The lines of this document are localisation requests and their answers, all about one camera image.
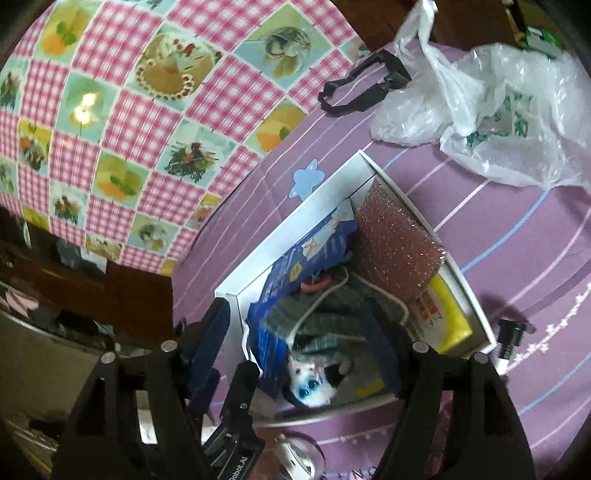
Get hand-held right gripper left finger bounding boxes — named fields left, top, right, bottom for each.
left=50, top=299, right=232, bottom=480

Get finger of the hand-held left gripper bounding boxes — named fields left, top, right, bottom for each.
left=221, top=361, right=262, bottom=418

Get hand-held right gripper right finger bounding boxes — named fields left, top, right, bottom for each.
left=362, top=295, right=539, bottom=480

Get grey plaid cloth pouch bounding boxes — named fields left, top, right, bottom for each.
left=265, top=265, right=409, bottom=374

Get yellow tissue pack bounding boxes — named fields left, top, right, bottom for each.
left=355, top=272, right=474, bottom=398

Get black and white plush dog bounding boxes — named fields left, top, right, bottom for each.
left=281, top=355, right=354, bottom=409

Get pink glitter pouch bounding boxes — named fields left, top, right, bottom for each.
left=353, top=179, right=446, bottom=301

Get blue printed packet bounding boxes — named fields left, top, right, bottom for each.
left=245, top=205, right=358, bottom=400

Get white cardboard box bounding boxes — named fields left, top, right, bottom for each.
left=215, top=148, right=498, bottom=428

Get white round object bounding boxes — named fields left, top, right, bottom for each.
left=274, top=434, right=326, bottom=480

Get dark wooden cabinet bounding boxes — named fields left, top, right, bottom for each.
left=332, top=0, right=522, bottom=51
left=0, top=208, right=185, bottom=342

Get purple pump bottle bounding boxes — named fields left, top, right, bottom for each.
left=494, top=318, right=536, bottom=374

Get pink checkered printed cloth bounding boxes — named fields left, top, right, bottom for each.
left=0, top=0, right=370, bottom=278

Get clear plastic bag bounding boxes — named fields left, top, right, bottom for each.
left=369, top=0, right=591, bottom=190

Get black strap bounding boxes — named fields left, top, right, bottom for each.
left=318, top=48, right=411, bottom=116

